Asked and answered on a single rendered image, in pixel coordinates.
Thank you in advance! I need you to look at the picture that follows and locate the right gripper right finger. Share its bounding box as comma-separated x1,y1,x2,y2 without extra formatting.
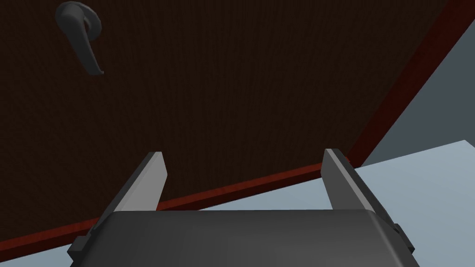
321,148,394,225

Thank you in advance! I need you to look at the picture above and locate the dark brown door leaf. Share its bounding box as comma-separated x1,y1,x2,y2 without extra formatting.
0,0,454,243

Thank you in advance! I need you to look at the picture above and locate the dark grey door handle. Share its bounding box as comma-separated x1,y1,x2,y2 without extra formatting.
55,1,105,76

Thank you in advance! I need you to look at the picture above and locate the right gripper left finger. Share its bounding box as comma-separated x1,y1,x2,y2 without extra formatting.
98,151,168,223

